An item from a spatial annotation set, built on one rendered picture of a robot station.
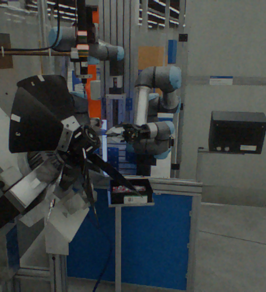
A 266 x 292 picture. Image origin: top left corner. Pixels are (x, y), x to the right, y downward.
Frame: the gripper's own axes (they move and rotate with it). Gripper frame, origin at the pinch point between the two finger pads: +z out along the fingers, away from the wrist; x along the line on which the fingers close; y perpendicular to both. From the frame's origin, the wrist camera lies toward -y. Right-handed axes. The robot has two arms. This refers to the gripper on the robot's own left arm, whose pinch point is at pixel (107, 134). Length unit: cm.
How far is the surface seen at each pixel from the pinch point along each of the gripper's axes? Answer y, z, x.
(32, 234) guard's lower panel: -89, 21, 115
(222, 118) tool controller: 16, -56, -7
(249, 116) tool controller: 21, -68, -9
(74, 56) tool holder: 0.9, 15.8, -35.9
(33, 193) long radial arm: 32, 41, 3
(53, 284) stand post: 18, 32, 61
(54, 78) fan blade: -13.0, 20.0, -24.4
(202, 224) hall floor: -50, -124, 125
